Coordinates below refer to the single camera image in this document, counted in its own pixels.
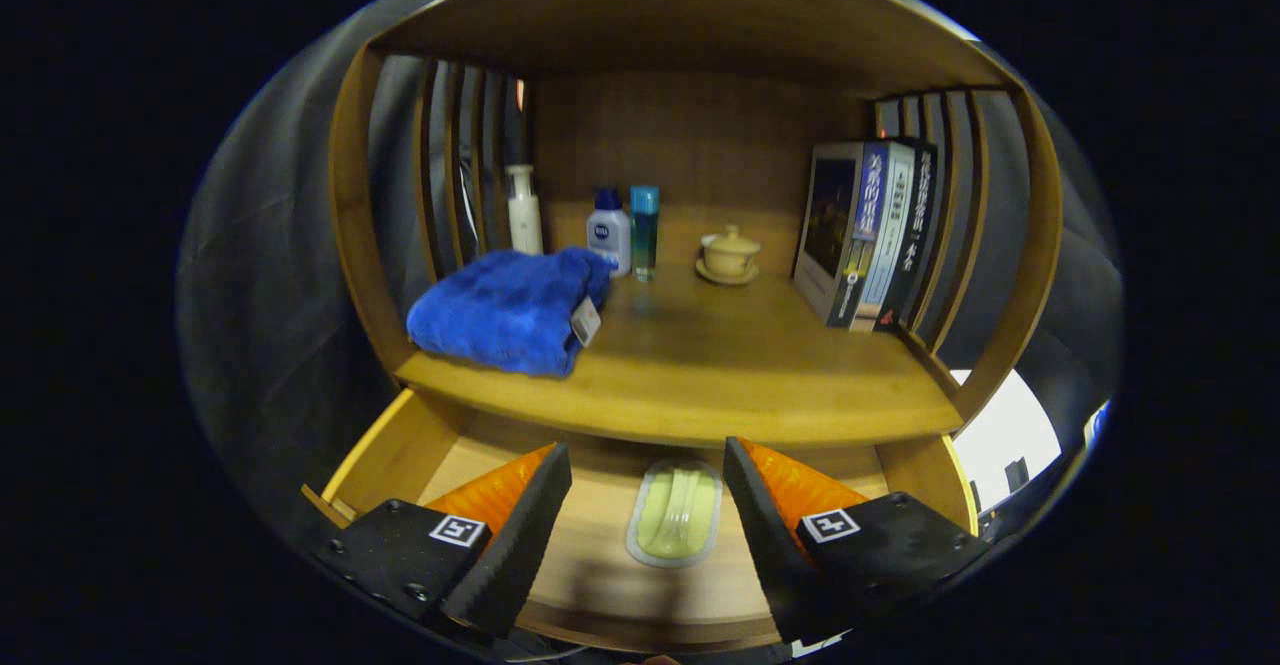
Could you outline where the white bottle with blue cap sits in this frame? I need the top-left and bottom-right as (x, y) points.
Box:
(586, 188), (633, 277)

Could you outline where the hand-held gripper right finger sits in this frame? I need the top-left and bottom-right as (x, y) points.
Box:
(723, 435), (991, 646)

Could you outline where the wooden cabinet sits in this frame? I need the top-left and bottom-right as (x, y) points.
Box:
(300, 0), (1066, 656)

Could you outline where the wooden drawer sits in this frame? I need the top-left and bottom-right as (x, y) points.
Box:
(300, 388), (981, 656)

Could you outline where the wooden countertop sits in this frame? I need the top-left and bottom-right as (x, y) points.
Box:
(395, 263), (966, 449)

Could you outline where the beige lidded teacup with saucer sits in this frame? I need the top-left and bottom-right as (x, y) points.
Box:
(695, 224), (763, 286)

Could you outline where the teal spray bottle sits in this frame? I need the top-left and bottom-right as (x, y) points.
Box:
(630, 185), (661, 282)

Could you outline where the book with blue spine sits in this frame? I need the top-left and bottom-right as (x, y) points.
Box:
(793, 141), (891, 329)

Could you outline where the blue folded towel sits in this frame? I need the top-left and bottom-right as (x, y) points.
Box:
(406, 247), (613, 379)

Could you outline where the white pump bottle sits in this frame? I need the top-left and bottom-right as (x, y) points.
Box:
(505, 164), (545, 256)

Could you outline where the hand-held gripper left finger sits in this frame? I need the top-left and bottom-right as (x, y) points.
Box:
(315, 442), (574, 639)

